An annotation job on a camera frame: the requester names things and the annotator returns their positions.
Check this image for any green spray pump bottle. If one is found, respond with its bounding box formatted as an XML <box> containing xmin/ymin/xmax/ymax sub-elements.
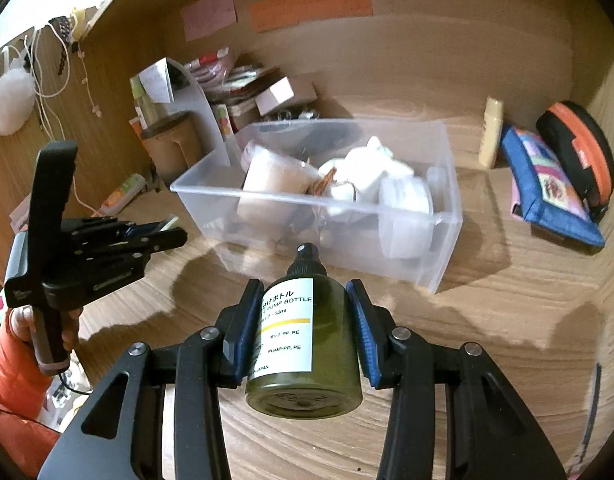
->
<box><xmin>246</xmin><ymin>243</ymin><xmax>362</xmax><ymax>419</ymax></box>

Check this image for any beige lidded plastic tub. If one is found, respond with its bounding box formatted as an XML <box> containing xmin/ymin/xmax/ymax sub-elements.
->
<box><xmin>236</xmin><ymin>144</ymin><xmax>320</xmax><ymax>226</ymax></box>

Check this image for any orange green tube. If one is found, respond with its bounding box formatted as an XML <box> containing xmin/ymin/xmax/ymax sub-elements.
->
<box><xmin>98</xmin><ymin>174</ymin><xmax>146</xmax><ymax>217</ymax></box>

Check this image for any brown paper cup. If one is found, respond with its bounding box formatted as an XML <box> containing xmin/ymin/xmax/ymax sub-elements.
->
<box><xmin>141</xmin><ymin>112</ymin><xmax>204</xmax><ymax>186</ymax></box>

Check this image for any white file holder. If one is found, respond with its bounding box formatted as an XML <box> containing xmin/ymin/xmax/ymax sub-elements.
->
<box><xmin>131</xmin><ymin>58</ymin><xmax>223</xmax><ymax>155</ymax></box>

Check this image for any white fluffy pompom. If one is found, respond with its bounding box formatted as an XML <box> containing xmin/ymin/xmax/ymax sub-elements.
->
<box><xmin>0</xmin><ymin>67</ymin><xmax>36</xmax><ymax>136</ymax></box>

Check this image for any small white cardboard box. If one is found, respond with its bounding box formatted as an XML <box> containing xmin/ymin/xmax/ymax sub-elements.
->
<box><xmin>256</xmin><ymin>76</ymin><xmax>318</xmax><ymax>116</ymax></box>

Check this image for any white cloth bundle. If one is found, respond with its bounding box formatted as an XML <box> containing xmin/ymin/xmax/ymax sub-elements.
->
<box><xmin>318</xmin><ymin>136</ymin><xmax>415</xmax><ymax>223</ymax></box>

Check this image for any white round jar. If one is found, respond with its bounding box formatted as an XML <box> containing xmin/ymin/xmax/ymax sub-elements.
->
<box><xmin>378</xmin><ymin>176</ymin><xmax>434</xmax><ymax>259</ymax></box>

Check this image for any clear plastic storage bin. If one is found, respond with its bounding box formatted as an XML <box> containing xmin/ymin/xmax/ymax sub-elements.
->
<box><xmin>171</xmin><ymin>119</ymin><xmax>463</xmax><ymax>292</ymax></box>

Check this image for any pink sticky note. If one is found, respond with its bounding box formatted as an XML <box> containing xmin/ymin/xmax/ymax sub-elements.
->
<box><xmin>180</xmin><ymin>0</ymin><xmax>237</xmax><ymax>41</ymax></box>

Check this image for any blue patchwork pencil pouch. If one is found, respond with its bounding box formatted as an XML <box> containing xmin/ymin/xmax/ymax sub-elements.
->
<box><xmin>500</xmin><ymin>124</ymin><xmax>605</xmax><ymax>248</ymax></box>

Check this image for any black orange zipper case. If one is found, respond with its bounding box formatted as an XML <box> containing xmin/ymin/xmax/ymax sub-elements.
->
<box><xmin>536</xmin><ymin>101</ymin><xmax>614</xmax><ymax>222</ymax></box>

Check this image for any cream lotion tube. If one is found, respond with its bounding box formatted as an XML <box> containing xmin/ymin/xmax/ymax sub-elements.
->
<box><xmin>478</xmin><ymin>96</ymin><xmax>504</xmax><ymax>169</ymax></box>

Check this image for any orange sticky note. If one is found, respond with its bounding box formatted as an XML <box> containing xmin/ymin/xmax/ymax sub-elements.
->
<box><xmin>249</xmin><ymin>0</ymin><xmax>373</xmax><ymax>32</ymax></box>

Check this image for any white charging cable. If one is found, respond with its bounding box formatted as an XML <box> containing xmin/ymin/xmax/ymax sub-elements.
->
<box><xmin>1</xmin><ymin>24</ymin><xmax>103</xmax><ymax>216</ymax></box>

